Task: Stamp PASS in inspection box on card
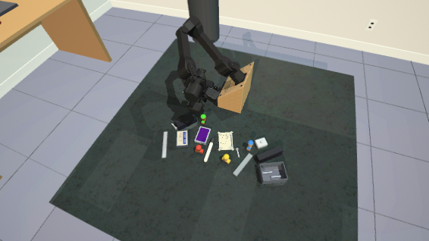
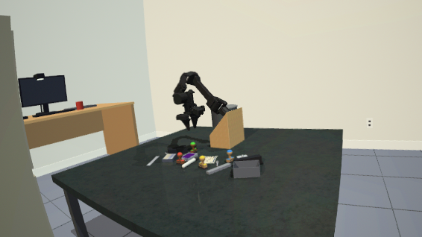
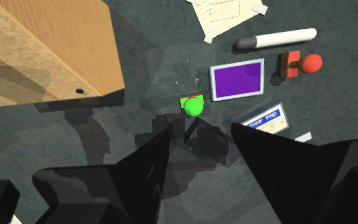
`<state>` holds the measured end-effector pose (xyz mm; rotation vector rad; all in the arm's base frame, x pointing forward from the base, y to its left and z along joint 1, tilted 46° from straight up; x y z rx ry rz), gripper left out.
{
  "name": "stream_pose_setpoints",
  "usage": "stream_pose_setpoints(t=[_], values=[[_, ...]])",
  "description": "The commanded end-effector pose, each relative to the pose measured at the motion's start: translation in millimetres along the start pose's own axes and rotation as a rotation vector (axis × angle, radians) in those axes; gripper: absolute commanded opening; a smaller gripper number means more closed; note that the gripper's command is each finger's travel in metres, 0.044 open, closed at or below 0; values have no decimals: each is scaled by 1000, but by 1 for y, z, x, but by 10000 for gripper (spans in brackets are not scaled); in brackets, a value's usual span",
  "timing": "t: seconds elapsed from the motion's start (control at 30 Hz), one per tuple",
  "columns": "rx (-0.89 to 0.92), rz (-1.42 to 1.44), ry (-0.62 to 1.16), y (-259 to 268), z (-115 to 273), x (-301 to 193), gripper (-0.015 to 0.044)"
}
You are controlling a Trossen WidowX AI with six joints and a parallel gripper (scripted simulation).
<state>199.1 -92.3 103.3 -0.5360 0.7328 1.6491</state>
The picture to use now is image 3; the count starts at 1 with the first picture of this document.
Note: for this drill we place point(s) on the green and brown rubber stamp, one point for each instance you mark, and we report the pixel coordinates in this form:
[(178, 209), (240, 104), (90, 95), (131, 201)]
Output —
[(193, 103)]

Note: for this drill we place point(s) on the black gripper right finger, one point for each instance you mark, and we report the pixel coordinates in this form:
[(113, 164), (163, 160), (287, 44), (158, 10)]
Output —
[(300, 180)]

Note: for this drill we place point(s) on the red stamp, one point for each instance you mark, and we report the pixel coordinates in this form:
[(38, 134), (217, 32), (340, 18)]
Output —
[(289, 62)]

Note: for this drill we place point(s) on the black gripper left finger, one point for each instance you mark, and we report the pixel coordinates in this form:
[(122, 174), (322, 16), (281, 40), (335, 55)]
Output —
[(133, 185)]

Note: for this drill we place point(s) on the white flat bar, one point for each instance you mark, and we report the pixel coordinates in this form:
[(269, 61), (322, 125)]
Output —
[(305, 137)]

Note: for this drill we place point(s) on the white marker with grey cap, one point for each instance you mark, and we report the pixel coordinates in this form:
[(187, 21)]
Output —
[(274, 39)]

